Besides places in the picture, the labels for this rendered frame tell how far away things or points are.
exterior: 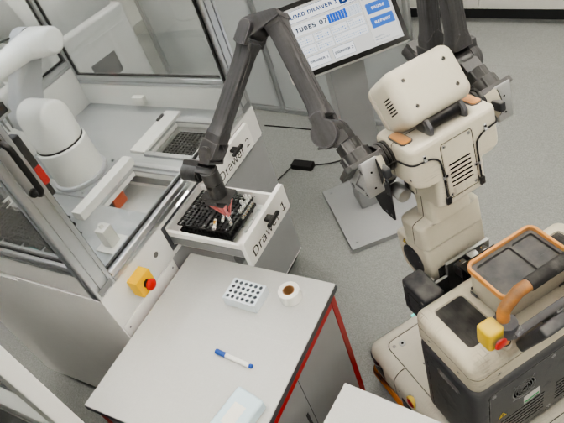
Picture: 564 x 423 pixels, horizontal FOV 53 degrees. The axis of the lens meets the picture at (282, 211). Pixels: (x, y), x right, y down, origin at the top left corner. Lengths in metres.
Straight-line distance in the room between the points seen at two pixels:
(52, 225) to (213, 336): 0.58
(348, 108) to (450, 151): 1.21
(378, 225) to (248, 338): 1.37
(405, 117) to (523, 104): 2.29
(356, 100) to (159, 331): 1.38
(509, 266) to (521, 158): 1.75
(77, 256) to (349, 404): 0.87
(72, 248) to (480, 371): 1.15
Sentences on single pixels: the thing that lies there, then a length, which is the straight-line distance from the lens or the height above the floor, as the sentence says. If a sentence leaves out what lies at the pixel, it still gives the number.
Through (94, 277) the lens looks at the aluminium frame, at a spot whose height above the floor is 1.03.
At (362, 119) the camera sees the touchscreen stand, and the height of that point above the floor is 0.59.
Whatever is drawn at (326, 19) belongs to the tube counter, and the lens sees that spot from 2.46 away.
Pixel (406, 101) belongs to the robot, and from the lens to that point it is 1.44.
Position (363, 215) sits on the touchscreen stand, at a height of 0.04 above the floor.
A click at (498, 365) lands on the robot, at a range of 1.57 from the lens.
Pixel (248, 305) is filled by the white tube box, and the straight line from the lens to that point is 1.79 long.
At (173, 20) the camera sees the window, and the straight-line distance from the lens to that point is 2.01.
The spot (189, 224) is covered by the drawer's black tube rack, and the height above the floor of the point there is 0.87.
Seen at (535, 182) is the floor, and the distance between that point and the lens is 3.16.
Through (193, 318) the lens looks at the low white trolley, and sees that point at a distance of 1.88.
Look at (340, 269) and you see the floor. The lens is 2.84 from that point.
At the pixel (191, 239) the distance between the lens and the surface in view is 1.95.
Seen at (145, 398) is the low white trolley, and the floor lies 0.76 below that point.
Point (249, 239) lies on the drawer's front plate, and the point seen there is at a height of 0.92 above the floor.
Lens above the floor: 2.14
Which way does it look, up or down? 41 degrees down
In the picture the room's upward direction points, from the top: 20 degrees counter-clockwise
